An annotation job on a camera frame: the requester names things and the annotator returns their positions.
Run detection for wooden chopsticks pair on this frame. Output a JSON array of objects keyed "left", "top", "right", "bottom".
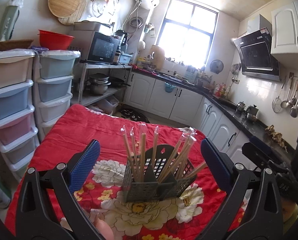
[
  {"left": 158, "top": 132, "right": 196, "bottom": 183},
  {"left": 151, "top": 126, "right": 159, "bottom": 169},
  {"left": 185, "top": 162, "right": 208, "bottom": 178},
  {"left": 121, "top": 126, "right": 136, "bottom": 179},
  {"left": 139, "top": 123, "right": 147, "bottom": 182}
]

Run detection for person's right hand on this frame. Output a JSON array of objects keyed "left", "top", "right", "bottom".
[{"left": 281, "top": 198, "right": 298, "bottom": 234}]

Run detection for person's left hand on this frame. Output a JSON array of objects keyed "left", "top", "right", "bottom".
[{"left": 90, "top": 209, "right": 114, "bottom": 240}]

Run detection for metal teapot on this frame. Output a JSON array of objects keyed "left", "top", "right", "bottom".
[{"left": 245, "top": 105, "right": 259, "bottom": 122}]

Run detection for hanging strainer ladle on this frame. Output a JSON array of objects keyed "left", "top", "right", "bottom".
[{"left": 271, "top": 76, "right": 286, "bottom": 113}]

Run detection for left plastic drawer tower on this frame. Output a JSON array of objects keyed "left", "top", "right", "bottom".
[{"left": 0, "top": 49, "right": 39, "bottom": 181}]

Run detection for plastic drawer tower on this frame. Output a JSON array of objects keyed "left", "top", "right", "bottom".
[
  {"left": 0, "top": 49, "right": 39, "bottom": 181},
  {"left": 32, "top": 50, "right": 80, "bottom": 141}
]

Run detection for dark green utensil basket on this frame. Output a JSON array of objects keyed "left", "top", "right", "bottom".
[{"left": 122, "top": 144, "right": 197, "bottom": 203}]

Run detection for white lower cabinets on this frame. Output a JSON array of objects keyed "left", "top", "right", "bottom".
[{"left": 125, "top": 72, "right": 256, "bottom": 170}]

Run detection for black range hood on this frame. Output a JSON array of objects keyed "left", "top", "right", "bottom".
[{"left": 234, "top": 27, "right": 281, "bottom": 81}]

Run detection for red floral tablecloth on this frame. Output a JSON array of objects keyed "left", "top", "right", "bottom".
[{"left": 4, "top": 103, "right": 247, "bottom": 240}]

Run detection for white upper cabinet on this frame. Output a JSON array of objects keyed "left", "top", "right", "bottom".
[{"left": 271, "top": 1, "right": 298, "bottom": 54}]

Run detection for metal storage shelf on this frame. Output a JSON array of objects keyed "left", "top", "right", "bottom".
[{"left": 71, "top": 63, "right": 132, "bottom": 106}]

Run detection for stainless steel pot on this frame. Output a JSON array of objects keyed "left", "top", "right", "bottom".
[{"left": 89, "top": 73, "right": 111, "bottom": 95}]

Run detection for right plastic drawer tower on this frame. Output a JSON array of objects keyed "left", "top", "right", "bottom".
[{"left": 32, "top": 50, "right": 80, "bottom": 141}]

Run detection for window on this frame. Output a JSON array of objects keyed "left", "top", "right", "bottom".
[{"left": 157, "top": 0, "right": 218, "bottom": 68}]

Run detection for wicker basket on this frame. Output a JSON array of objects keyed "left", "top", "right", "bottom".
[{"left": 0, "top": 39, "right": 34, "bottom": 51}]

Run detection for red plastic basin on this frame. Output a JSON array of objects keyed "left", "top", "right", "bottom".
[{"left": 38, "top": 30, "right": 74, "bottom": 50}]

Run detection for black microwave oven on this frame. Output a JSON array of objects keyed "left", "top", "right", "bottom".
[{"left": 68, "top": 30, "right": 118, "bottom": 64}]

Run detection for green hanging bag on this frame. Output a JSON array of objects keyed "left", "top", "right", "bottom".
[{"left": 0, "top": 0, "right": 24, "bottom": 42}]

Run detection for small wall fan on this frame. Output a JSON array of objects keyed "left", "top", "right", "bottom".
[{"left": 210, "top": 60, "right": 224, "bottom": 74}]

